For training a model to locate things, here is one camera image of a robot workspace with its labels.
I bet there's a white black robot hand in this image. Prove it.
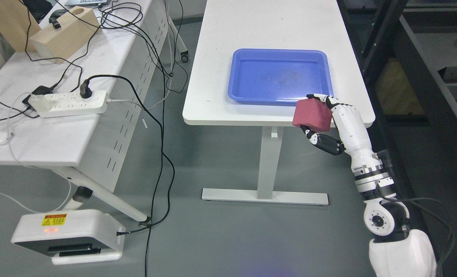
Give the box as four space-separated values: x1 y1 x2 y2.
300 93 384 179

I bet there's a pink foam block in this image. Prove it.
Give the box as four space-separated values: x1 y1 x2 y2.
292 98 332 132

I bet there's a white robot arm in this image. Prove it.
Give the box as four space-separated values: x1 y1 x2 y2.
351 150 437 277

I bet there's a white robot base unit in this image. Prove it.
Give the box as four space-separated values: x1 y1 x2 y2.
11 209 125 265

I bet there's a black metal shelf right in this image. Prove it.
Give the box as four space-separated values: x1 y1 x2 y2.
338 0 457 277

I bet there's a green plastic tray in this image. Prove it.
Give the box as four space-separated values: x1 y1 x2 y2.
227 48 334 106

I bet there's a wooden block with hole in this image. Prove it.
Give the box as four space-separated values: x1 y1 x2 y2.
29 7 99 64

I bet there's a white table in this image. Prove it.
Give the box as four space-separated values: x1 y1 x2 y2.
182 0 375 206

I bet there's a white side desk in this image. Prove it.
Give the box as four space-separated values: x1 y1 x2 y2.
0 0 172 225

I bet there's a white power strip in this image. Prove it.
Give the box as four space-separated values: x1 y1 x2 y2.
28 90 107 118

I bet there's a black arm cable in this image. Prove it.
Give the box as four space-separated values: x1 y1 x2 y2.
375 150 455 277

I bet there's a black power cable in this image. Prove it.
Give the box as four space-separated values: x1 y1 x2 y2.
80 74 176 277

